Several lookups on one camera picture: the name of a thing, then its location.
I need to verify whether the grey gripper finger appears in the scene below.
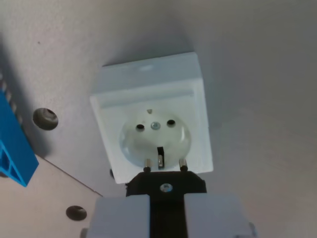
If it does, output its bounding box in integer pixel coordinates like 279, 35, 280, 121
183, 193, 256, 238
87, 194, 151, 238

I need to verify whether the blue ribbed plastic rack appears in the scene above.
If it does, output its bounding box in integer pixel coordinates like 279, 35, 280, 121
0, 71, 40, 188

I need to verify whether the black two-pin plug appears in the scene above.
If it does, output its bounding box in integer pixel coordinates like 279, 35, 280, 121
125, 158, 208, 238

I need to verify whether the white wall socket box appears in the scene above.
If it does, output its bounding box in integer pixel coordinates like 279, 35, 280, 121
89, 51, 214, 184

